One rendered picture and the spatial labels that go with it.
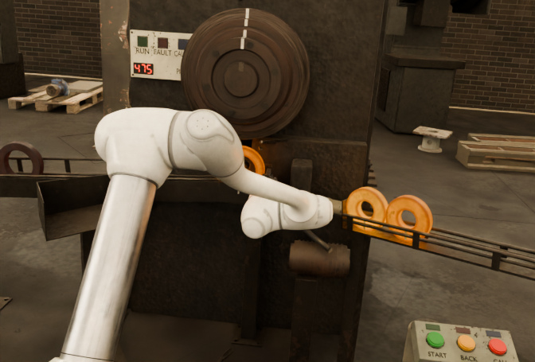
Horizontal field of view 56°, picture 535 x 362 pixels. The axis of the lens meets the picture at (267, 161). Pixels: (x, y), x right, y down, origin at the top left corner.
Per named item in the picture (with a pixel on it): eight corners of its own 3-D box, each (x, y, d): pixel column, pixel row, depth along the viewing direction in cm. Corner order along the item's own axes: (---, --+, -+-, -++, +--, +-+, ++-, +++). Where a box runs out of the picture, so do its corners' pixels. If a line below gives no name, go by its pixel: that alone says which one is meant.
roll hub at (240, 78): (202, 113, 181) (205, 34, 173) (279, 119, 179) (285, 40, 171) (199, 116, 176) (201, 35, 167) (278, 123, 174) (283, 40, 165)
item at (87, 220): (50, 352, 198) (36, 181, 176) (117, 334, 210) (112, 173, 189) (57, 386, 181) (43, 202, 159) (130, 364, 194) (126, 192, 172)
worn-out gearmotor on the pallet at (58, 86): (61, 92, 623) (60, 75, 617) (80, 94, 621) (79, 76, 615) (44, 98, 585) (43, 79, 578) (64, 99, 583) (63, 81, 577)
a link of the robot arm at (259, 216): (246, 221, 171) (284, 219, 169) (239, 245, 156) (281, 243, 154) (242, 192, 167) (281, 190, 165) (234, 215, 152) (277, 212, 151)
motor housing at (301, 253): (282, 349, 208) (291, 232, 192) (334, 355, 206) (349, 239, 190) (279, 371, 196) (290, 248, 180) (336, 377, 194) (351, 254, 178)
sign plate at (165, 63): (132, 75, 199) (131, 29, 194) (196, 80, 197) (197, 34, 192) (130, 76, 197) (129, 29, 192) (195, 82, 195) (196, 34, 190)
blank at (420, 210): (390, 190, 170) (385, 192, 167) (435, 199, 160) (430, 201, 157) (388, 233, 173) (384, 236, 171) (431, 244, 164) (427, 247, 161)
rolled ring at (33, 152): (36, 142, 198) (41, 140, 201) (-8, 142, 199) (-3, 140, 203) (43, 186, 203) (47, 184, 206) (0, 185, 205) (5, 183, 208)
